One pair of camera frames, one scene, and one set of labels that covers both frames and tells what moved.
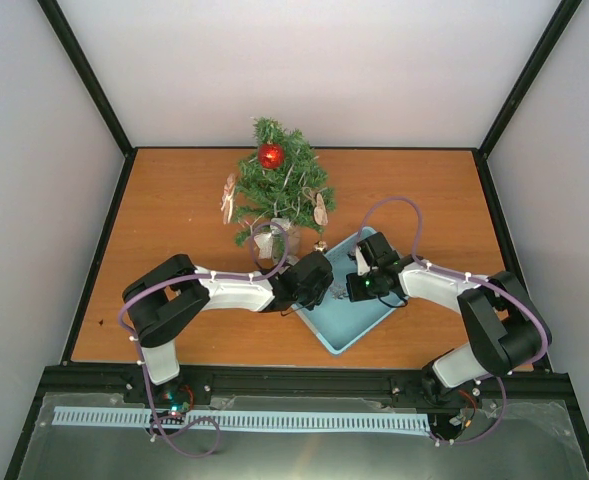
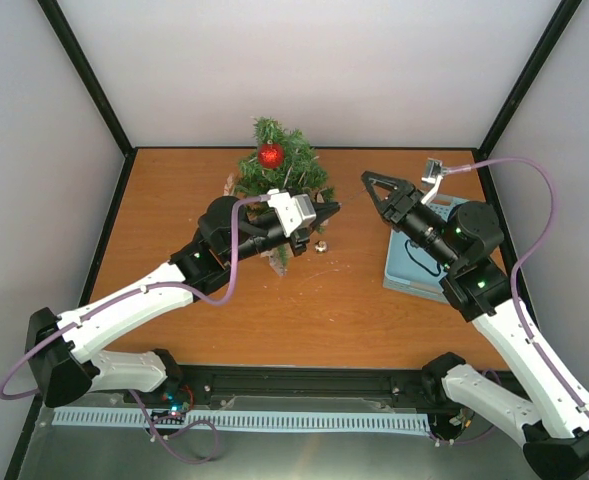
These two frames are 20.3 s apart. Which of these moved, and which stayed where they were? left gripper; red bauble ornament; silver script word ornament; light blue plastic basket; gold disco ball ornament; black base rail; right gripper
Moved: right gripper; silver script word ornament; light blue plastic basket; left gripper
Stayed: black base rail; gold disco ball ornament; red bauble ornament
